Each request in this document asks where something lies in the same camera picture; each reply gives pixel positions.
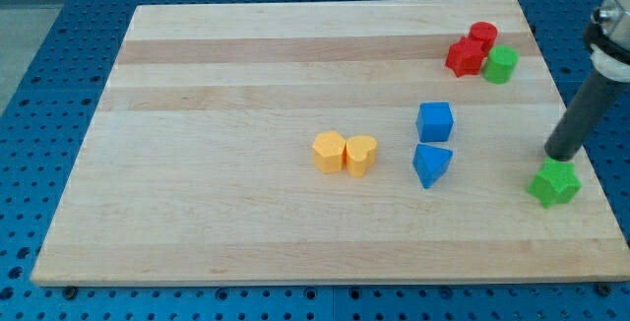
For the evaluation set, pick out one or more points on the yellow hexagon block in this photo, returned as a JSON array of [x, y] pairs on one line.
[[329, 151]]

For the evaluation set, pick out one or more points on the red star block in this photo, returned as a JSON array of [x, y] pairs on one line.
[[465, 57]]

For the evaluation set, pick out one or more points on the blue triangle block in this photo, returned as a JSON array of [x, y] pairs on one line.
[[430, 163]]

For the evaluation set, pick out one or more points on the green star block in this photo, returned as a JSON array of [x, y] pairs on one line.
[[555, 182]]

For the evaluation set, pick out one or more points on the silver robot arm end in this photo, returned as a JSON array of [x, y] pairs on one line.
[[607, 38]]

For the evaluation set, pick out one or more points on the green cylinder block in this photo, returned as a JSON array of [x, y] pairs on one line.
[[500, 64]]

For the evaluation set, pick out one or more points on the blue cube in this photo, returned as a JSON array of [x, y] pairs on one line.
[[434, 121]]

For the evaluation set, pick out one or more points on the black pusher rod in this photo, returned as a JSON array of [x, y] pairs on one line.
[[587, 108]]

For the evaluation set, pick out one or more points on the red cylinder block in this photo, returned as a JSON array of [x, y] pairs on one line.
[[484, 32]]

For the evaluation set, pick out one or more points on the wooden board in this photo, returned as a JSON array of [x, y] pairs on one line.
[[197, 168]]

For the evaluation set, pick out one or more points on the yellow heart block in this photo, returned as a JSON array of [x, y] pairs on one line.
[[361, 153]]

